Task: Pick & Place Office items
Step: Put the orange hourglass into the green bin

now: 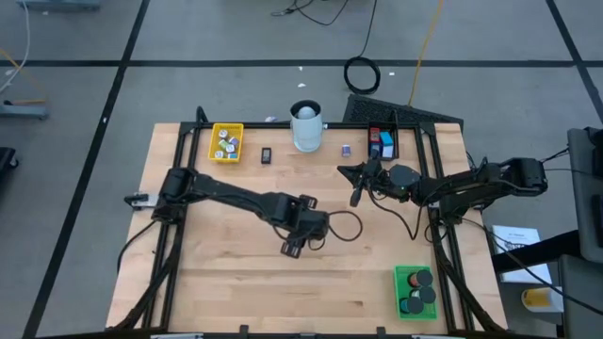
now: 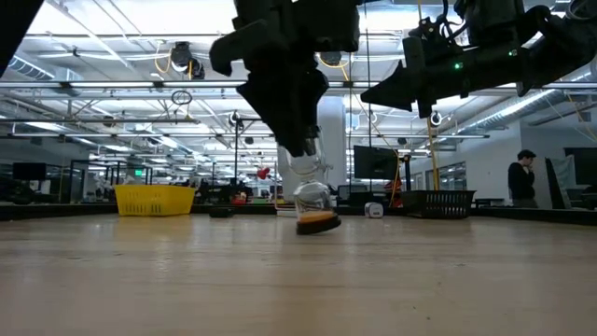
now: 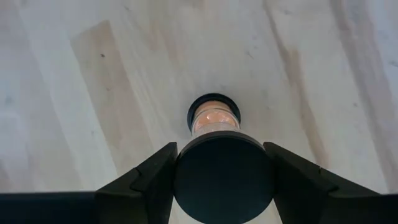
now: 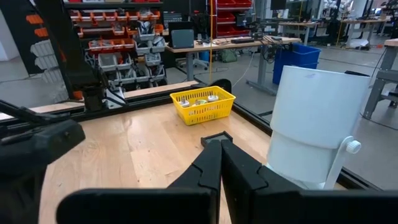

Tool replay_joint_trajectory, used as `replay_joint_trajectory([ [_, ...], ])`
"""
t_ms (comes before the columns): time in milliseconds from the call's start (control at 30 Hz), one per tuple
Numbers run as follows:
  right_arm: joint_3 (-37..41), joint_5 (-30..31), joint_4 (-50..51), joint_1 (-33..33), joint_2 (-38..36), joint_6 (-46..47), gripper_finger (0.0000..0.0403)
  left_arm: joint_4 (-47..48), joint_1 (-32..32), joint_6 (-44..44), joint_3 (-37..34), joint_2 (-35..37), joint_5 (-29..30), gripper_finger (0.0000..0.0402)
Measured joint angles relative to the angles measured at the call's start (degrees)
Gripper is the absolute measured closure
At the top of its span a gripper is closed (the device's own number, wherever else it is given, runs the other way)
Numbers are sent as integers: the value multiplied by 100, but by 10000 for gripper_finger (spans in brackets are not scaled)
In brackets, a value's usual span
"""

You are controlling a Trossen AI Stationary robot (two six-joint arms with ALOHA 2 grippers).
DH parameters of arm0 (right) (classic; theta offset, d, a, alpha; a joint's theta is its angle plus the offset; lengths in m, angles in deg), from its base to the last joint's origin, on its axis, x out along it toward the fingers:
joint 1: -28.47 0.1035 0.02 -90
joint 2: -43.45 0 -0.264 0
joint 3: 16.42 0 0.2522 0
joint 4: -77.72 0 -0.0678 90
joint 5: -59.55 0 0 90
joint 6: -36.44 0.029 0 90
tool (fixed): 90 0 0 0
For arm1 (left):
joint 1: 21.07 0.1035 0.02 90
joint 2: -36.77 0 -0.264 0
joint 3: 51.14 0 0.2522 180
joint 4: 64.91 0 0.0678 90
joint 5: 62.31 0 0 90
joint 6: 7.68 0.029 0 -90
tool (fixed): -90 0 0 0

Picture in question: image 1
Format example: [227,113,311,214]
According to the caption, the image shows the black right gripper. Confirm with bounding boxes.
[336,158,423,209]

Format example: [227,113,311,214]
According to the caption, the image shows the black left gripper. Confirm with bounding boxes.
[280,193,319,260]

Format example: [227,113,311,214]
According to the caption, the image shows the hourglass with red sand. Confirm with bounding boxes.
[407,268,434,289]

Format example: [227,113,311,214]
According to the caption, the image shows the hourglass with white sand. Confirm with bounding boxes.
[414,286,437,305]

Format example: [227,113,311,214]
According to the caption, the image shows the hourglass with blue sand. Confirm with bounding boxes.
[399,296,426,316]

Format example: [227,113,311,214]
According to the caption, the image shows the black plastic basket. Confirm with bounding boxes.
[367,121,400,162]

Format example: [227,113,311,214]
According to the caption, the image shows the black perforated floor mat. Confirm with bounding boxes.
[341,93,465,127]

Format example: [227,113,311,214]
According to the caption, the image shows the green plastic basket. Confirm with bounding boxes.
[393,265,439,322]

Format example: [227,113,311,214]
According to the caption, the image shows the yellow plastic basket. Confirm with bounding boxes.
[208,122,245,164]

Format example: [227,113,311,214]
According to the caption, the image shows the white paper sheets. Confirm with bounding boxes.
[491,224,553,284]

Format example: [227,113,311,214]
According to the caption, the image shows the black desk beam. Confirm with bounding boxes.
[492,229,583,274]

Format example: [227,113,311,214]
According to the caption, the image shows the grey desk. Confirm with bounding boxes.
[558,126,603,339]

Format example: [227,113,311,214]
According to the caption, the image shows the grey floor stand base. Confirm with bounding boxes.
[0,101,50,120]
[16,0,103,13]

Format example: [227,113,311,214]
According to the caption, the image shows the black floor object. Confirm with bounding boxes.
[0,146,20,171]

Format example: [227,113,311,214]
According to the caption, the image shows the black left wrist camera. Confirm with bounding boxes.
[308,212,332,242]

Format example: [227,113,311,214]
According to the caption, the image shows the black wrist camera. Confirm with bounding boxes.
[308,212,332,242]
[371,162,392,183]

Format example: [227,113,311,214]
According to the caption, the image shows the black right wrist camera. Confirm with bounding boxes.
[371,162,392,183]

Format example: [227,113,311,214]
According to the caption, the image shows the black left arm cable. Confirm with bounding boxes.
[308,210,364,250]

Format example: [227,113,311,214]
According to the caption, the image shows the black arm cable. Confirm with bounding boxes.
[367,187,428,242]
[308,210,364,250]

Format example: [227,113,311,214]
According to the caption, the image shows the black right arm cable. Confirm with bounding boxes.
[367,187,428,242]

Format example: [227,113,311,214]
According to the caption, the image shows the black coiled floor cable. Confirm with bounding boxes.
[342,0,382,96]

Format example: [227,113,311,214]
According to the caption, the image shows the black aluminium table frame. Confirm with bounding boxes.
[106,105,508,339]

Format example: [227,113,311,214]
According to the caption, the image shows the yellow hanging cable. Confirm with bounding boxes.
[407,0,445,107]

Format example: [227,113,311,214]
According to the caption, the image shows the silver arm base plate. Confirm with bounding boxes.
[123,191,160,211]

